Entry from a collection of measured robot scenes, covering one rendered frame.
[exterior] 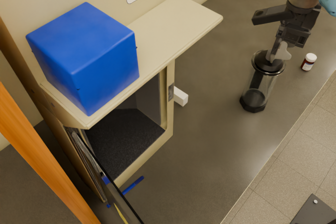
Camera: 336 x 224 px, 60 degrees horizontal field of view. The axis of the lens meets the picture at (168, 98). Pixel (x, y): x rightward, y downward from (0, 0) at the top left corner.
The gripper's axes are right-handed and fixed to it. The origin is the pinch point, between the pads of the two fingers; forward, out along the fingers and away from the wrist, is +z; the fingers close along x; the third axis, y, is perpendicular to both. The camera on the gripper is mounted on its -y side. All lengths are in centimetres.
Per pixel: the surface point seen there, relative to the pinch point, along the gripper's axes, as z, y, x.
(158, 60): -32, -15, -46
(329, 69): 25.3, 23.6, 31.4
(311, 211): 118, 55, 12
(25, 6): -43, -28, -55
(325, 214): 118, 63, 14
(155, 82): -3.8, -25.8, -29.5
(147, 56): -32, -17, -46
